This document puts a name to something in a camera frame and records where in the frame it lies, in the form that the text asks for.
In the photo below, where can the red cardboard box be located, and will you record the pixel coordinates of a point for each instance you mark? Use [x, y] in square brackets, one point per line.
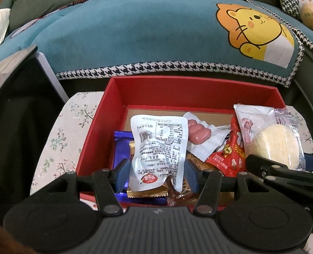
[126, 97]

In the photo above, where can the blue wafer biscuit pack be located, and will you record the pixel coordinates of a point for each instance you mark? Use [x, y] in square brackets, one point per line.
[122, 151]

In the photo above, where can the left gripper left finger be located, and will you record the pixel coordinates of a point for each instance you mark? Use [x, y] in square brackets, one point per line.
[107, 183]

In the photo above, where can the round cake clear wrapper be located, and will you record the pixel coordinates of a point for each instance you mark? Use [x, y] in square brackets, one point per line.
[271, 133]

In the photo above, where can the gold foil snack packet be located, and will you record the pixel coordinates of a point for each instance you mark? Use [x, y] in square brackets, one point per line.
[161, 191]

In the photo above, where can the teal lion sofa cover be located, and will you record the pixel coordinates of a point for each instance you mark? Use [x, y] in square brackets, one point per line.
[105, 38]

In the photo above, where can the pink sausage balls packet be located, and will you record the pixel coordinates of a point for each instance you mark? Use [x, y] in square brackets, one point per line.
[204, 138]

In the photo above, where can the black side table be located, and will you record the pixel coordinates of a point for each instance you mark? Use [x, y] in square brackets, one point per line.
[31, 98]

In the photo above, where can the red Trolli gummy bag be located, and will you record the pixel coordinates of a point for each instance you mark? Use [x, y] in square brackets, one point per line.
[231, 159]

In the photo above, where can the white printed snack pouch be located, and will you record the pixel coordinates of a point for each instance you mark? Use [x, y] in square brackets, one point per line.
[160, 151]

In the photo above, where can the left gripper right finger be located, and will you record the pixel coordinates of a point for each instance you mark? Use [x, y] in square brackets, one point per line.
[207, 183]

